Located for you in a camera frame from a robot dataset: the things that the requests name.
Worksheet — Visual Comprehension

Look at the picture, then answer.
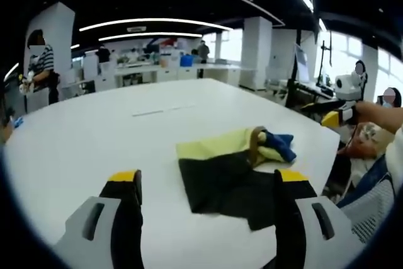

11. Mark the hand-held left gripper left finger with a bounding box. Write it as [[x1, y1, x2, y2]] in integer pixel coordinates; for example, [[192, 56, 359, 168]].
[[55, 169, 145, 269]]

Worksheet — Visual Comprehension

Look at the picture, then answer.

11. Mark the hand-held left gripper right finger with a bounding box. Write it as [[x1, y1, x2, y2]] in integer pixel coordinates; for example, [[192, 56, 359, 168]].
[[273, 169, 366, 269]]

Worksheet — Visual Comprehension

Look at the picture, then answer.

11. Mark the black yellow blue garment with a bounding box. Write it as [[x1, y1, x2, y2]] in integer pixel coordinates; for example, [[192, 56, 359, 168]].
[[175, 126, 317, 231]]

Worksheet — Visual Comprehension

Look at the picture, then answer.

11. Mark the person's right hand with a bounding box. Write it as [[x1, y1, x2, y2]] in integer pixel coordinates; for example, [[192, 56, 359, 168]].
[[355, 101, 384, 127]]

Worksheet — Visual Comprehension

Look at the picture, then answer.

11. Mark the brown printed bag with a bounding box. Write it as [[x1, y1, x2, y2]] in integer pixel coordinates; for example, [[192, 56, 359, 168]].
[[338, 120, 394, 159]]

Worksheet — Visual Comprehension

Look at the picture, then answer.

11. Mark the computer monitor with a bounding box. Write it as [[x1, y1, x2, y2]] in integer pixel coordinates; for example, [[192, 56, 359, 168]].
[[294, 43, 312, 83]]

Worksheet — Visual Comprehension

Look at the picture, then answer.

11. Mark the grey mesh office chair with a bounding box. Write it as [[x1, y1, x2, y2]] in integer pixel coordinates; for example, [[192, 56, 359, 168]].
[[336, 154, 397, 245]]

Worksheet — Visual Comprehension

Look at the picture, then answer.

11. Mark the white cabinet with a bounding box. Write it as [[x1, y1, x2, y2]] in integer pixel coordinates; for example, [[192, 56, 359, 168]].
[[82, 54, 115, 93]]

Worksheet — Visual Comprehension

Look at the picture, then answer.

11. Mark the long white workbench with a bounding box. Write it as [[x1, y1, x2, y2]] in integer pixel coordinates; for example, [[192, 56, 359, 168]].
[[113, 62, 242, 88]]

